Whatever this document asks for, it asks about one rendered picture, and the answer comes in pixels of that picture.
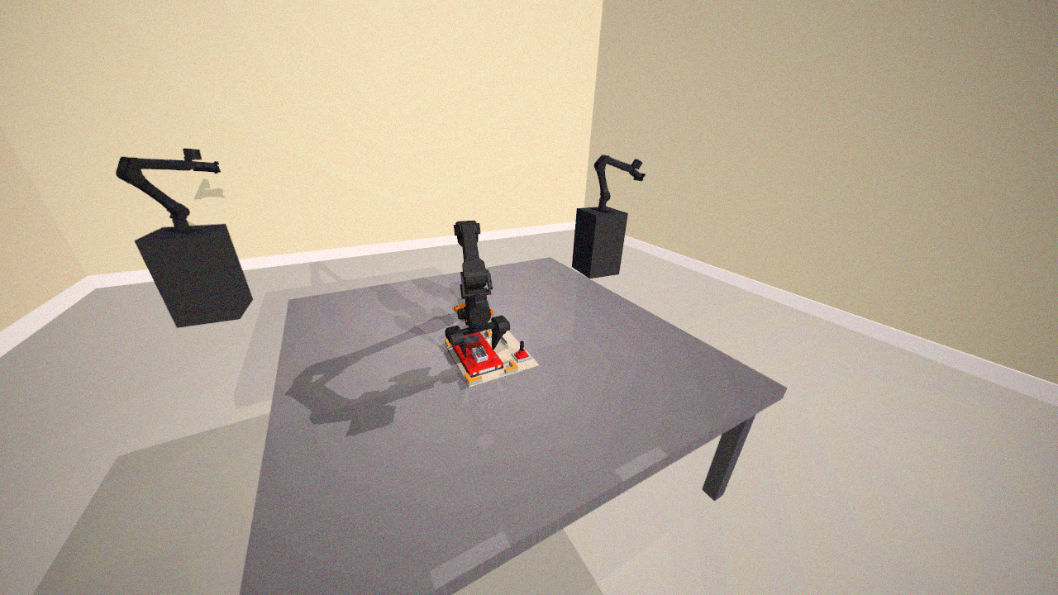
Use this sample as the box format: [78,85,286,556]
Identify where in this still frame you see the red car body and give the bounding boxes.
[452,332,503,378]

